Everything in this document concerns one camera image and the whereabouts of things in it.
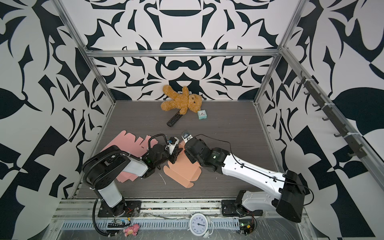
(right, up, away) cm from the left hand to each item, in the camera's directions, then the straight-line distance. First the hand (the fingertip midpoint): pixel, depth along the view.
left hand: (182, 145), depth 89 cm
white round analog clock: (+10, -32, -21) cm, 40 cm away
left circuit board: (-29, -33, -18) cm, 48 cm away
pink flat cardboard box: (-36, 0, +8) cm, 37 cm away
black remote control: (-7, +15, +19) cm, 25 cm away
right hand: (+6, +2, -13) cm, 14 cm away
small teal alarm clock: (+13, +18, +21) cm, 31 cm away
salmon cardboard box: (+1, -14, -2) cm, 14 cm away
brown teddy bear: (-1, +28, +22) cm, 36 cm away
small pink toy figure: (-21, -33, -23) cm, 45 cm away
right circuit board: (+32, -35, -18) cm, 50 cm away
